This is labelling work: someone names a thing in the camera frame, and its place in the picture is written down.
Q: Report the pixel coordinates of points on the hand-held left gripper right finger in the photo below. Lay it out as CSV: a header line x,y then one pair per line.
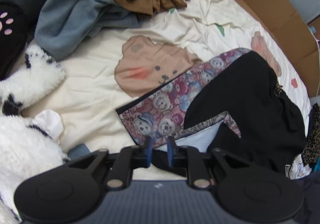
x,y
170,150

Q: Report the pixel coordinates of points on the black garment with white logo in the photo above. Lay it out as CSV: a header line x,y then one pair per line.
x,y
237,93

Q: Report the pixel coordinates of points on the white fluffy spotted plush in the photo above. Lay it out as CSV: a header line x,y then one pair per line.
x,y
30,83

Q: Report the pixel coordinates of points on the flat cardboard sheet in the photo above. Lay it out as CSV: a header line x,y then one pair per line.
x,y
275,1

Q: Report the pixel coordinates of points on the cream bear print bed sheet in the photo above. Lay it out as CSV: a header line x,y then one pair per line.
x,y
87,88

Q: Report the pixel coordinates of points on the teal printed blanket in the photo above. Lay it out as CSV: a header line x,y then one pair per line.
x,y
316,165

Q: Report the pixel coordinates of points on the leopard print garment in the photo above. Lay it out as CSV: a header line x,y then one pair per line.
x,y
312,136

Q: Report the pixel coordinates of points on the grey blue garment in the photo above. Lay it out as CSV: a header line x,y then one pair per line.
x,y
70,13

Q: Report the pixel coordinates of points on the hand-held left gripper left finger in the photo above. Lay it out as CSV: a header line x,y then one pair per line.
x,y
148,150

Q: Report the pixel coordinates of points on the black paw print cushion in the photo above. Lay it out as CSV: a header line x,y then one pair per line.
x,y
10,38

